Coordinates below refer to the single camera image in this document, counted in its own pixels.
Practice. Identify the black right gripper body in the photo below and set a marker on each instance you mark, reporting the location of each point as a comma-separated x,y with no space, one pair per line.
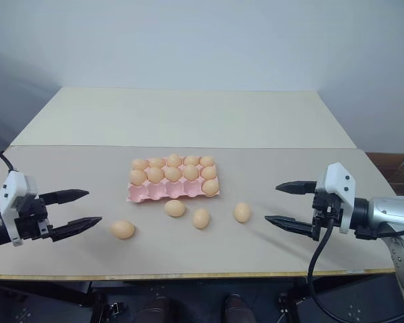
325,212

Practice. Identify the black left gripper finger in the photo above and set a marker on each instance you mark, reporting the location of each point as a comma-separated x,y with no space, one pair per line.
74,226
65,196

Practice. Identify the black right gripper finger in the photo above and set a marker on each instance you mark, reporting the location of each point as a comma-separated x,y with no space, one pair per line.
291,223
298,187

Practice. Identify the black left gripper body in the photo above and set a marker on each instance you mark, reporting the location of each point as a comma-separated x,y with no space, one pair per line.
33,220

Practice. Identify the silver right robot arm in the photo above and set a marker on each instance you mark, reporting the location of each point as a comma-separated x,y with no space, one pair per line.
387,215

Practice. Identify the pink egg tray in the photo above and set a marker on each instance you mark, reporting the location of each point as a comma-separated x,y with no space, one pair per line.
175,193

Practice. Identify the brown egg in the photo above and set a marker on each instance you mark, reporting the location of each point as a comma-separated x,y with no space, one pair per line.
190,172
155,174
172,173
140,164
210,187
207,161
191,160
201,218
208,173
157,163
122,229
175,208
138,177
174,160
242,212

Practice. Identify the brown cardboard box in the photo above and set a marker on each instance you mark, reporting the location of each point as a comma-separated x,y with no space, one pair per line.
395,171

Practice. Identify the black perforated metal plate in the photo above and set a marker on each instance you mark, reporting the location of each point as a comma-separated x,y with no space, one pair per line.
23,303
357,299

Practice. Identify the dark rounded shape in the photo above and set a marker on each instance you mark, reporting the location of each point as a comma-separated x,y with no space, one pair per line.
155,309
237,307

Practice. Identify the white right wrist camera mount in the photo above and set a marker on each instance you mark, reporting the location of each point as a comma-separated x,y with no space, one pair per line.
340,181

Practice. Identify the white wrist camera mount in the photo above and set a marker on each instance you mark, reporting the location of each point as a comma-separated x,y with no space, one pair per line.
340,181
11,188

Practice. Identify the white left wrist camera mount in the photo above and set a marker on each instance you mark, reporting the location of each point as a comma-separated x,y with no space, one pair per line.
11,188

